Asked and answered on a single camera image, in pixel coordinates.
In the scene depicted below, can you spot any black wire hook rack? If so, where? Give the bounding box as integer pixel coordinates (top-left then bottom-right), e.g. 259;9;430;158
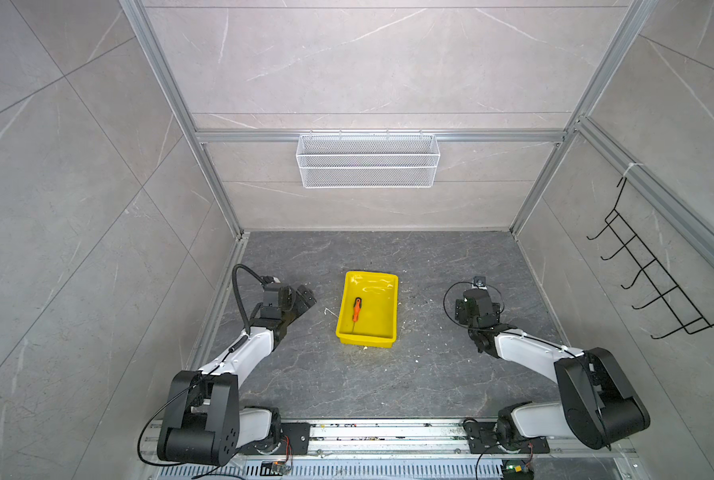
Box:
586;178;714;340

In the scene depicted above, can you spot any yellow plastic bin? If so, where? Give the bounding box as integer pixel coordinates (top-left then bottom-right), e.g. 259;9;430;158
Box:
335;271;399;348

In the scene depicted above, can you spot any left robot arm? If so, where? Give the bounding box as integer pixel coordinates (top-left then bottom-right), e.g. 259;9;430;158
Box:
136;277;316;467

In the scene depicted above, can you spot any white wire mesh basket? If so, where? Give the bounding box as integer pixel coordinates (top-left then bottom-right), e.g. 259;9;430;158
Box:
296;133;441;189

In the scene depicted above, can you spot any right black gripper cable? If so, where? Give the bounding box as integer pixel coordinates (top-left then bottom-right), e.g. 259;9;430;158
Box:
442;280;506;328

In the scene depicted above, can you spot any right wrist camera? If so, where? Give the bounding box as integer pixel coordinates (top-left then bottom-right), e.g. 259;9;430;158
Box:
472;276;487;289

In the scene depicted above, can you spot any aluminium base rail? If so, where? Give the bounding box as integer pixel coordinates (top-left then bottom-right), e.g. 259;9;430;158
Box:
141;418;648;479

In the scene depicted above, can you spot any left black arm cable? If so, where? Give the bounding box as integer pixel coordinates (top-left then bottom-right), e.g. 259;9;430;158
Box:
231;263;274;337

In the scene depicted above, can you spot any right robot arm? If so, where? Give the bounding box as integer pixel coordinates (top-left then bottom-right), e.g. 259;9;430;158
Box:
446;277;651;452

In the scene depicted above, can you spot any orange handled screwdriver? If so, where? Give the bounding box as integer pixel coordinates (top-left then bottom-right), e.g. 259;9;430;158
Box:
351;297;363;332

